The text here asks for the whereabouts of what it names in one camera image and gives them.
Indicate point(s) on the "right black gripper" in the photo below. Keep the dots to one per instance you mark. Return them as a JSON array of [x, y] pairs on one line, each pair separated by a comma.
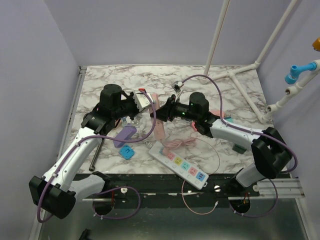
[[168, 112]]

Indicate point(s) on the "white power strip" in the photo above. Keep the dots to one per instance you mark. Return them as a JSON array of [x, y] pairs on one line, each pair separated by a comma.
[[180, 166]]

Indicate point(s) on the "teal plug adapter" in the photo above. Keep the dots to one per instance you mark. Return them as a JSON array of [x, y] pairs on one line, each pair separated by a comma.
[[229, 119]]

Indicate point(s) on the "white pvc pipe frame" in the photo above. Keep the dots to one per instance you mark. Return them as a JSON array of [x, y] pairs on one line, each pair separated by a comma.
[[273, 34]]

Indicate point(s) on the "blue pipe fitting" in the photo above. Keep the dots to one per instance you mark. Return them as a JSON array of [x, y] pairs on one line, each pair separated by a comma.
[[295, 72]]

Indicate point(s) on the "aluminium extrusion rail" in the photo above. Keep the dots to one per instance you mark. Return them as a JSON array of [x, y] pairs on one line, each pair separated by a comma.
[[287, 188]]

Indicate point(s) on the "pink round-edged plug adapter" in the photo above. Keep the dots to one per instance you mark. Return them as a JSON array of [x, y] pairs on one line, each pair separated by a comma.
[[193, 126]]

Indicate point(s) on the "dark metal t-handle key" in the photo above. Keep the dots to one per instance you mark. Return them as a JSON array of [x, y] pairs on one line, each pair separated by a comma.
[[92, 166]]

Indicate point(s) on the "blue cube socket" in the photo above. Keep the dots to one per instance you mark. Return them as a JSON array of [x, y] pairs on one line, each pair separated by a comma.
[[126, 152]]

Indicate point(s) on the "pink cube socket adapter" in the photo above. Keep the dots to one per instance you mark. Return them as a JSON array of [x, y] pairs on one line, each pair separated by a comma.
[[217, 113]]

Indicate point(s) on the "orange pipe cap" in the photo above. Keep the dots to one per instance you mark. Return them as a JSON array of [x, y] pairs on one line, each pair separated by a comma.
[[316, 44]]

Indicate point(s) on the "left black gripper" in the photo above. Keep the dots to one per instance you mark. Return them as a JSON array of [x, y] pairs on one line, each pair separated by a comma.
[[131, 97]]

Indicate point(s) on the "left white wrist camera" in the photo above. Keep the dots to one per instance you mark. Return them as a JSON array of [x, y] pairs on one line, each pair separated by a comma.
[[142, 100]]

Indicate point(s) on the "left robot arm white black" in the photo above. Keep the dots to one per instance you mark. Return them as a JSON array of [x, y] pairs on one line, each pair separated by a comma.
[[56, 191]]

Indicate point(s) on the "purple usb power strip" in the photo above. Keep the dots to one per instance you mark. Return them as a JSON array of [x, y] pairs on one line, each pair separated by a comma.
[[125, 134]]

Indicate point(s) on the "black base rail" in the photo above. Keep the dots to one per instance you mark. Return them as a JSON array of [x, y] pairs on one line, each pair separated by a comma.
[[169, 191]]

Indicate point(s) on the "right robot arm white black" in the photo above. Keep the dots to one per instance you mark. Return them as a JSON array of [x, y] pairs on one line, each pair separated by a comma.
[[268, 148]]

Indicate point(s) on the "dark green cube socket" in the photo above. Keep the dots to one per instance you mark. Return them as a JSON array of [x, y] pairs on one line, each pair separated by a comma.
[[239, 149]]

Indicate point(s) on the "light blue usb charger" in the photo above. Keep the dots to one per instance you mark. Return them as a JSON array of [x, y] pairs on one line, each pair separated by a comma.
[[123, 122]]

